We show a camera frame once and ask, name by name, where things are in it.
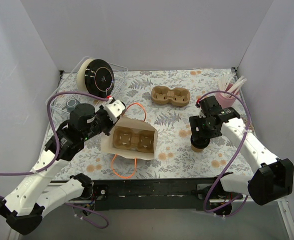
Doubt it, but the black coffee cup lid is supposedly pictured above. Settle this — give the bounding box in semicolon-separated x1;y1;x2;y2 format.
190;137;210;146

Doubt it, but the brown pulp cup tray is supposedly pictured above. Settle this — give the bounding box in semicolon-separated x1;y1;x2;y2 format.
113;127;154;153

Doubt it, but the brown paper coffee cup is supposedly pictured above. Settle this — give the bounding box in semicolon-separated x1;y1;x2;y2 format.
191;144;208;153

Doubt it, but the kraft paper takeout bag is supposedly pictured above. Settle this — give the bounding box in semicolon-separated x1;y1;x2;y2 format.
100;102;159;179

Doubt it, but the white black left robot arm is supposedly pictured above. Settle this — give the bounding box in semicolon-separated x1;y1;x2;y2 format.
0;100;126;236

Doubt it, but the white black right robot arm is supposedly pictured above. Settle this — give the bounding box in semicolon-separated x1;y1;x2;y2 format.
189;96;294;206

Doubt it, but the floral patterned tablecloth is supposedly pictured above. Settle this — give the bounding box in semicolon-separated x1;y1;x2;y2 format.
55;68;252;181

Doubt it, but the pink straw holder cup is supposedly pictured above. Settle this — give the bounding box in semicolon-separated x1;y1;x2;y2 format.
215;92;236;109

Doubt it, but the dark green mug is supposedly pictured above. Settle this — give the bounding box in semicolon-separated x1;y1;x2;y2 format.
62;98;80;113

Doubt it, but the cream round plate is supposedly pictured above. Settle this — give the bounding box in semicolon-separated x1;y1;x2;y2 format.
76;58;94;92

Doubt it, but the brown pulp cup carrier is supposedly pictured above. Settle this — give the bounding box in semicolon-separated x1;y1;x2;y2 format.
151;86;190;107

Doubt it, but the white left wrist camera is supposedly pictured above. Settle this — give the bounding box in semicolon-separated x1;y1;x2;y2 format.
104;97;126;124

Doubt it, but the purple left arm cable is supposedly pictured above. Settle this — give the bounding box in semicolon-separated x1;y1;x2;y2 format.
0;91;111;229

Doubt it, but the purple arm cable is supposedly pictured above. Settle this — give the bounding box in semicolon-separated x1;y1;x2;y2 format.
196;91;252;213
0;91;111;229

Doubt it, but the black table front rail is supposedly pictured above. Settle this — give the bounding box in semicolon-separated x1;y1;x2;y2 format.
64;177;242;212

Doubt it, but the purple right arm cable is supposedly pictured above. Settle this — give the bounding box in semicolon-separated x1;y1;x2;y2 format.
196;91;252;213

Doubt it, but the aluminium frame rail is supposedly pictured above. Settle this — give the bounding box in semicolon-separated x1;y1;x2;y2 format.
8;181;294;240

